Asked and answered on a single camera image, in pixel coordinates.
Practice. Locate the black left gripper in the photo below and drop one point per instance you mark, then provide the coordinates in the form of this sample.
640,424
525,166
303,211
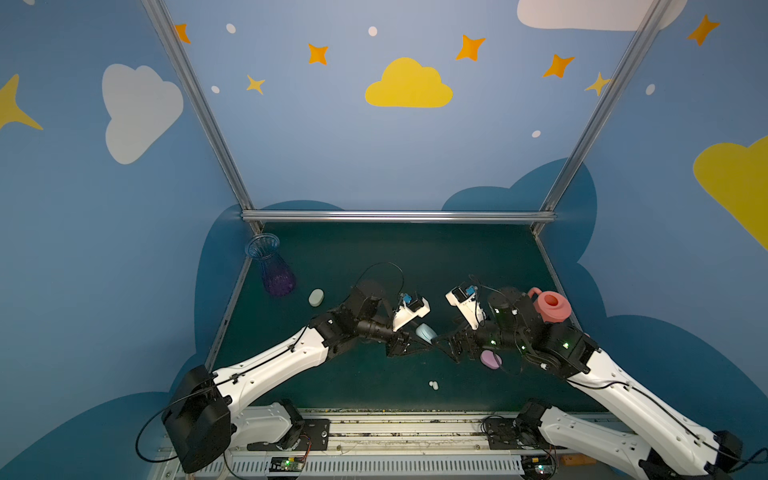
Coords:
395,341

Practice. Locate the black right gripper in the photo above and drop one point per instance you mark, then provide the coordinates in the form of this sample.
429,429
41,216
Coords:
466,344

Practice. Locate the pink earbud charging case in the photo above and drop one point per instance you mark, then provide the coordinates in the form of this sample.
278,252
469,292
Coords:
491,360

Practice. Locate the light blue earbud case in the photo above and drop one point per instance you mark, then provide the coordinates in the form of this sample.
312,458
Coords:
426,333

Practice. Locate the white earbud charging case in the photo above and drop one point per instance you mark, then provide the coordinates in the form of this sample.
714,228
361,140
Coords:
316,297

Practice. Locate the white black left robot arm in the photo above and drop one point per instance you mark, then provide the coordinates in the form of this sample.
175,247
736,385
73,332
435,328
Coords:
206,415

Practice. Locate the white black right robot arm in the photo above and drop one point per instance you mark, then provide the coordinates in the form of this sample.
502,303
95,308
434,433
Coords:
659,442

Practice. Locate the pink toy watering can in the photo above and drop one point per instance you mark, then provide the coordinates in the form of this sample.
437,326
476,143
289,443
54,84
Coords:
551,305

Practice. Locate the purple ribbed glass vase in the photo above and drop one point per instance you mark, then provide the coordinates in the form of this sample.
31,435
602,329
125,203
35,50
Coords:
277,277

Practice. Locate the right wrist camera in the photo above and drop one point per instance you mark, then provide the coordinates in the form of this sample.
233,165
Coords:
465,298

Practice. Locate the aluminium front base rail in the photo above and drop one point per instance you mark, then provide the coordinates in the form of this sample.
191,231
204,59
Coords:
358,444

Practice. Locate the aluminium back frame rail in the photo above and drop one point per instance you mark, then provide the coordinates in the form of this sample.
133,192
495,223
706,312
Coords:
439,217

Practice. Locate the aluminium right frame post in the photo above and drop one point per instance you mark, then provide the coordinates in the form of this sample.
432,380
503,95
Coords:
641,42

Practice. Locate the aluminium frame post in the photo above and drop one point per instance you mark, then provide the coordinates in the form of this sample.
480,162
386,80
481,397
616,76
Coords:
641,42
165,29

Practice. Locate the aluminium left frame post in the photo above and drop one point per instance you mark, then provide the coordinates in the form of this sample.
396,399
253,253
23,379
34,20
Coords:
165,29

